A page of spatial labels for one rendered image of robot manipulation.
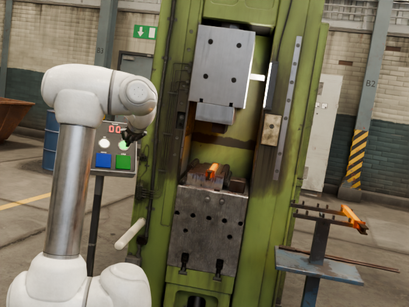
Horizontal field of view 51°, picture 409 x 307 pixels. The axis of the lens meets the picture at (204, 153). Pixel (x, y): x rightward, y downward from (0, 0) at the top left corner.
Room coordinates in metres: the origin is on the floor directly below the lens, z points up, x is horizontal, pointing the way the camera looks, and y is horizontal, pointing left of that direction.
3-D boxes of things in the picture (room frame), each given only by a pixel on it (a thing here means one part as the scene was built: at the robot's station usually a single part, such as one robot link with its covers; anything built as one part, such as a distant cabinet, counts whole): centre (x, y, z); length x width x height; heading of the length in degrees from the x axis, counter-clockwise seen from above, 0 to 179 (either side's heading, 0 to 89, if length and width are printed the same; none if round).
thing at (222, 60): (2.49, -0.08, 1.56); 0.42 x 0.39 x 0.40; 175
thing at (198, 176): (2.49, -0.04, 0.96); 0.42 x 0.20 x 0.09; 175
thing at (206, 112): (2.49, -0.04, 1.32); 0.42 x 0.20 x 0.10; 175
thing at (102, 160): (2.13, 0.50, 1.01); 0.07 x 0.05 x 0.07; 110
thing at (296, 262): (2.02, -0.62, 0.67); 0.40 x 0.30 x 0.02; 83
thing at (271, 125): (2.38, -0.35, 1.27); 0.09 x 0.02 x 0.17; 85
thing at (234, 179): (2.32, -0.21, 0.95); 0.12 x 0.08 x 0.06; 175
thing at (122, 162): (2.17, 0.41, 1.01); 0.07 x 0.05 x 0.07; 110
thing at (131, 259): (2.43, 0.33, 0.36); 0.09 x 0.07 x 0.12; 85
